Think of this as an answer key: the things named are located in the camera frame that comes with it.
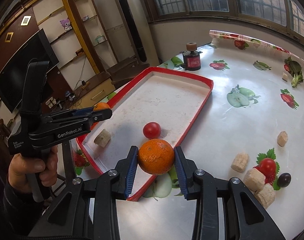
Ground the white tower air conditioner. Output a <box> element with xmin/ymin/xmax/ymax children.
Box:
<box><xmin>110</xmin><ymin>0</ymin><xmax>159</xmax><ymax>67</ymax></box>

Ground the person's left hand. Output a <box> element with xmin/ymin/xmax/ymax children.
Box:
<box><xmin>8</xmin><ymin>146</ymin><xmax>59</xmax><ymax>193</ymax></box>

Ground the black flat television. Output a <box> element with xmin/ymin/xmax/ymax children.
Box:
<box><xmin>0</xmin><ymin>28</ymin><xmax>60</xmax><ymax>114</ymax></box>

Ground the red rectangular tray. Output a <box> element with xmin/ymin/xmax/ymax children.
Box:
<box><xmin>76</xmin><ymin>66</ymin><xmax>214</xmax><ymax>202</ymax></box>

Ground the black jar with red label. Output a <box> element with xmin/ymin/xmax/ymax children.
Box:
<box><xmin>180</xmin><ymin>51</ymin><xmax>204</xmax><ymax>71</ymax></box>

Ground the dark purple grape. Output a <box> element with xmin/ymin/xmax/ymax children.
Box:
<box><xmin>277</xmin><ymin>173</ymin><xmax>292</xmax><ymax>188</ymax></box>

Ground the fruit-print tablecloth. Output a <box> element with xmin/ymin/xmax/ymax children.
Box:
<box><xmin>77</xmin><ymin>30</ymin><xmax>304</xmax><ymax>240</ymax></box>

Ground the green leafy vegetable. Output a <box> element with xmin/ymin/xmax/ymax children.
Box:
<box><xmin>288</xmin><ymin>59</ymin><xmax>304</xmax><ymax>88</ymax></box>

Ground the person's left forearm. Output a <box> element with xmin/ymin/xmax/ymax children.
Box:
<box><xmin>0</xmin><ymin>175</ymin><xmax>51</xmax><ymax>240</ymax></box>

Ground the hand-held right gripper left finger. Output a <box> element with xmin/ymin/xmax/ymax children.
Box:
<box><xmin>34</xmin><ymin>145</ymin><xmax>139</xmax><ymax>240</ymax></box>

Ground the orange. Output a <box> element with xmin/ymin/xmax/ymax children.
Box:
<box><xmin>93</xmin><ymin>102</ymin><xmax>111</xmax><ymax>112</ymax></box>
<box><xmin>137</xmin><ymin>138</ymin><xmax>175</xmax><ymax>176</ymax></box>

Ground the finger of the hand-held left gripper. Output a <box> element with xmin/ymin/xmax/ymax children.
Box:
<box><xmin>50</xmin><ymin>106</ymin><xmax>95</xmax><ymax>119</ymax></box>
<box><xmin>52</xmin><ymin>108</ymin><xmax>113</xmax><ymax>125</ymax></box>

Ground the purple plush toy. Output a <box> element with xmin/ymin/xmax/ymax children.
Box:
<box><xmin>60</xmin><ymin>17</ymin><xmax>72</xmax><ymax>32</ymax></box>

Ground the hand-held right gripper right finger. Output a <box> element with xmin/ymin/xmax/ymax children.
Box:
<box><xmin>174</xmin><ymin>146</ymin><xmax>286</xmax><ymax>240</ymax></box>

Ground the dark wooden stool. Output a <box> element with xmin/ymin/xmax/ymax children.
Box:
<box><xmin>107</xmin><ymin>57</ymin><xmax>138</xmax><ymax>74</ymax></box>
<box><xmin>111</xmin><ymin>70</ymin><xmax>145</xmax><ymax>88</ymax></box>

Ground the wooden television cabinet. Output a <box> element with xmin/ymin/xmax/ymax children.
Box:
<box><xmin>42</xmin><ymin>71</ymin><xmax>115</xmax><ymax>110</ymax></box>

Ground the red tomato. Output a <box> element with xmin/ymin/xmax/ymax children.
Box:
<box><xmin>143</xmin><ymin>122</ymin><xmax>162</xmax><ymax>139</ymax></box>
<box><xmin>260</xmin><ymin>158</ymin><xmax>277</xmax><ymax>178</ymax></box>

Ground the wooden wall shelf unit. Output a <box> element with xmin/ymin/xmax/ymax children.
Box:
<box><xmin>0</xmin><ymin>0</ymin><xmax>117</xmax><ymax>85</ymax></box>

